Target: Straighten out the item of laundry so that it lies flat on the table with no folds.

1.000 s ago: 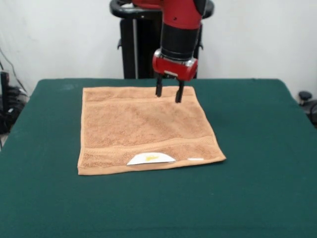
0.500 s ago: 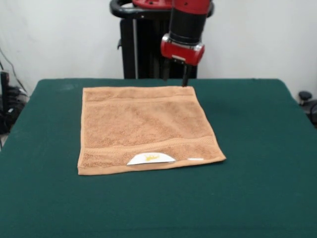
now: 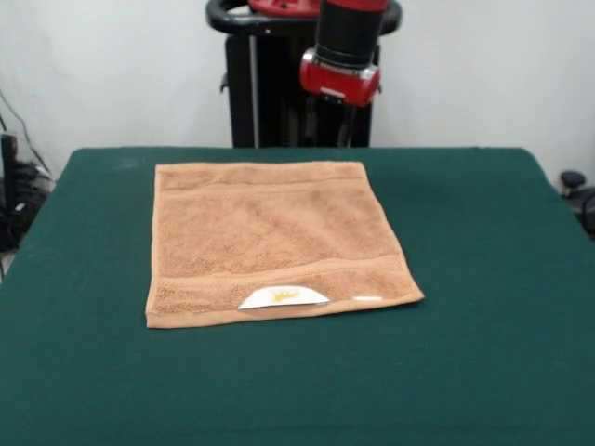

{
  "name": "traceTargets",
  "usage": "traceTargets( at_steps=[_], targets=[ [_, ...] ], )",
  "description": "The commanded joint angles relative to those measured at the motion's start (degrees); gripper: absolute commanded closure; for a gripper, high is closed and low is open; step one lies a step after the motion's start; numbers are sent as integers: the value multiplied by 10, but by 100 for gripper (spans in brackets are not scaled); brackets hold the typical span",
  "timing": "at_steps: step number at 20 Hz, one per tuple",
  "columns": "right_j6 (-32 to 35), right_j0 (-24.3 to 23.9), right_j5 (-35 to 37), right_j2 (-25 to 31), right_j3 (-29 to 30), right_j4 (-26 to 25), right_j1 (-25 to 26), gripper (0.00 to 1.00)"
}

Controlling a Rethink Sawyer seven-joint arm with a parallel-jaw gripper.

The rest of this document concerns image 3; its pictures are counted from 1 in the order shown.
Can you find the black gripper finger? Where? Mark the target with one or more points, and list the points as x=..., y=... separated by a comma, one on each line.
x=346, y=125
x=310, y=116

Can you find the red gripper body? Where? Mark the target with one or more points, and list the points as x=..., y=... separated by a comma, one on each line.
x=339, y=83

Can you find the tan terry towel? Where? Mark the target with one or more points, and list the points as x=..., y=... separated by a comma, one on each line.
x=279, y=232

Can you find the dark green table cloth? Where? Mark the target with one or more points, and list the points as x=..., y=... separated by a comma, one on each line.
x=139, y=371

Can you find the red robot base plate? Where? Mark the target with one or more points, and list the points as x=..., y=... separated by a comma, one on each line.
x=283, y=5

